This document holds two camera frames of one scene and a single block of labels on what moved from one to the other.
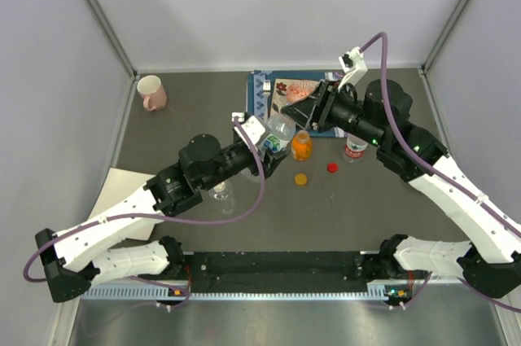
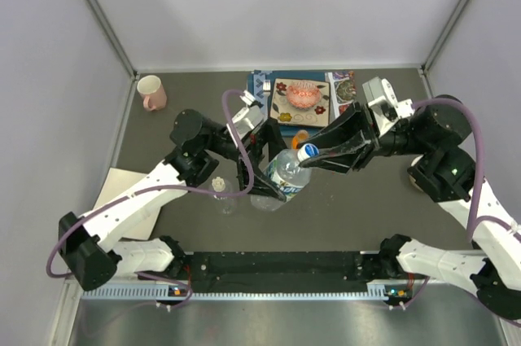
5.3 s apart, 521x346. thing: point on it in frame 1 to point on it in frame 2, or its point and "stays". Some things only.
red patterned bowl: x=299 y=90 stays
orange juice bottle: x=302 y=146 stays
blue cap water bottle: x=281 y=129 to x=284 y=168
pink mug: x=151 y=89 stays
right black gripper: x=319 y=104 to x=351 y=122
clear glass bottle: x=222 y=198 stays
